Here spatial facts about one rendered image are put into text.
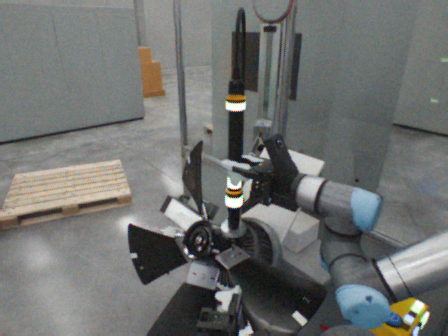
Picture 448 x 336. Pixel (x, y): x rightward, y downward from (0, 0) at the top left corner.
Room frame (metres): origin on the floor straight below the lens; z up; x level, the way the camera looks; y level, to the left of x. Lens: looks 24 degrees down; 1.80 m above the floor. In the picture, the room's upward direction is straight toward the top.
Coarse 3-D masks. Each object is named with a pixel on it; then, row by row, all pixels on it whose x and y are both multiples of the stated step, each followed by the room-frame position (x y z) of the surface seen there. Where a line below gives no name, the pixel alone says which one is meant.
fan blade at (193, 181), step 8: (200, 144) 1.03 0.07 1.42; (192, 152) 1.07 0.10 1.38; (200, 152) 1.01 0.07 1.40; (192, 160) 1.05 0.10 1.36; (200, 160) 0.98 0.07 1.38; (184, 168) 1.11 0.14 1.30; (192, 168) 1.02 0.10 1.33; (200, 168) 0.96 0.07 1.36; (184, 176) 1.10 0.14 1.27; (192, 176) 1.01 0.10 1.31; (200, 176) 0.94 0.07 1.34; (192, 184) 1.01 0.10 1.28; (200, 184) 0.92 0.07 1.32; (192, 192) 1.01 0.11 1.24; (200, 192) 0.91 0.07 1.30; (200, 200) 0.90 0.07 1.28; (200, 208) 0.90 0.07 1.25
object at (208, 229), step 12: (192, 228) 0.81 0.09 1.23; (204, 228) 0.79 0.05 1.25; (216, 228) 0.78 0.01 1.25; (192, 240) 0.78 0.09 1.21; (204, 240) 0.76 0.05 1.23; (216, 240) 0.74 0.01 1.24; (228, 240) 0.78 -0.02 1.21; (240, 240) 0.81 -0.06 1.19; (192, 252) 0.75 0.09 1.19; (204, 252) 0.72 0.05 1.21; (216, 252) 0.73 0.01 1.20; (216, 264) 0.78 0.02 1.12
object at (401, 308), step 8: (392, 304) 0.67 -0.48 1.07; (400, 304) 0.67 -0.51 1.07; (408, 304) 0.67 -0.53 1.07; (424, 304) 0.67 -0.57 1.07; (400, 312) 0.65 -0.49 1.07; (424, 312) 0.65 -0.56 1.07; (416, 320) 0.62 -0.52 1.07; (376, 328) 0.62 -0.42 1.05; (384, 328) 0.60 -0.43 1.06; (392, 328) 0.59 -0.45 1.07; (400, 328) 0.59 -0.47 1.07
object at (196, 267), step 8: (192, 264) 0.75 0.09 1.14; (200, 264) 0.76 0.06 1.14; (192, 272) 0.74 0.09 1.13; (200, 272) 0.74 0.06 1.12; (208, 272) 0.75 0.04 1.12; (216, 272) 0.75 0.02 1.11; (192, 280) 0.72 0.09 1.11; (200, 280) 0.73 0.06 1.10; (208, 280) 0.73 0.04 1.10; (216, 280) 0.74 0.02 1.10; (208, 288) 0.72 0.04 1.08
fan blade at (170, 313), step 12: (180, 288) 0.71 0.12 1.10; (192, 288) 0.71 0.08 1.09; (204, 288) 0.71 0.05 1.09; (180, 300) 0.69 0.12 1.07; (192, 300) 0.69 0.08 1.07; (204, 300) 0.69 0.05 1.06; (216, 300) 0.70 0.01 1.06; (168, 312) 0.67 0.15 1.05; (180, 312) 0.66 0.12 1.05; (192, 312) 0.67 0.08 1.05; (204, 312) 0.67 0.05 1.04; (156, 324) 0.65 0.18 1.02; (168, 324) 0.65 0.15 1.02; (180, 324) 0.64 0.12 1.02; (192, 324) 0.65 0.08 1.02
